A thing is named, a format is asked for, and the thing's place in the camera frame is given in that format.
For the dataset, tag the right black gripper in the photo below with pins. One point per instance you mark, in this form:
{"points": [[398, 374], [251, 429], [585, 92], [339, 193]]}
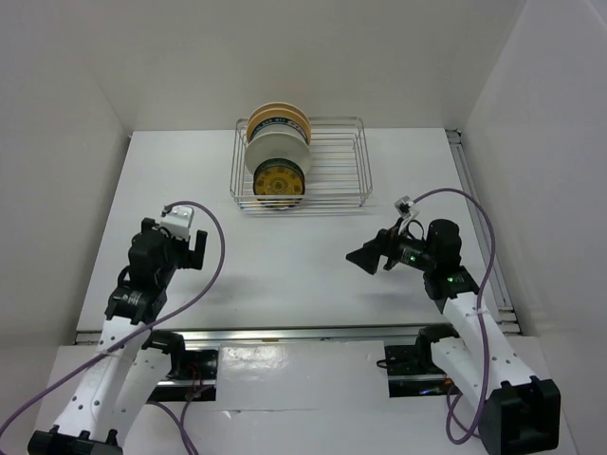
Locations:
{"points": [[386, 243]]}

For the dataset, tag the navy rimmed lettered plate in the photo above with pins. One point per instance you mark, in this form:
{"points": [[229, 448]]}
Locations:
{"points": [[275, 125]]}

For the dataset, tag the aluminium front rail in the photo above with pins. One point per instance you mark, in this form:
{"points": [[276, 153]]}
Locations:
{"points": [[212, 337]]}

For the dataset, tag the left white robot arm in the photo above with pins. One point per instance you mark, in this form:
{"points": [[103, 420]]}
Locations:
{"points": [[112, 392]]}

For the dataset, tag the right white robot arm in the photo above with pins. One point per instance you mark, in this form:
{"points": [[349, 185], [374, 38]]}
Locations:
{"points": [[516, 412]]}

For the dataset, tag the chrome wire dish rack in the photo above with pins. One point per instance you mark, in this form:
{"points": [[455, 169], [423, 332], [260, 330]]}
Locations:
{"points": [[339, 181]]}

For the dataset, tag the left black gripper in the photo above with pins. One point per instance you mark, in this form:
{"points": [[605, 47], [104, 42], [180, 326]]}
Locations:
{"points": [[190, 258]]}

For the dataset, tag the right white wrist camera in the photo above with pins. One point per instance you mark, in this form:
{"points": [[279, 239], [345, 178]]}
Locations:
{"points": [[406, 209]]}

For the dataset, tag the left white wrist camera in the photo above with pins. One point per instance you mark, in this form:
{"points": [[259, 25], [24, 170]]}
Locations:
{"points": [[178, 221]]}

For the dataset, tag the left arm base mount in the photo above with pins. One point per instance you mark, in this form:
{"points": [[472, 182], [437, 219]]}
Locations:
{"points": [[194, 379]]}

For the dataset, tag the cream bear plate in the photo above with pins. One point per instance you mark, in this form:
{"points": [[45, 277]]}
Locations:
{"points": [[278, 145]]}

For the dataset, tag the tan yellow plate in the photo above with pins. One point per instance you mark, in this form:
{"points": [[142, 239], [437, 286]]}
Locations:
{"points": [[276, 112]]}

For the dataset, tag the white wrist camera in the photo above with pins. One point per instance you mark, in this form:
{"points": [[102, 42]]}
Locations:
{"points": [[406, 209], [178, 221]]}

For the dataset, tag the small blue patterned plate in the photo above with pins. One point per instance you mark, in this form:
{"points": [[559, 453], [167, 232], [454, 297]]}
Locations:
{"points": [[278, 184]]}

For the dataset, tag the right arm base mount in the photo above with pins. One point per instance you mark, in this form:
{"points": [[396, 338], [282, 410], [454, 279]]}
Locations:
{"points": [[408, 376]]}

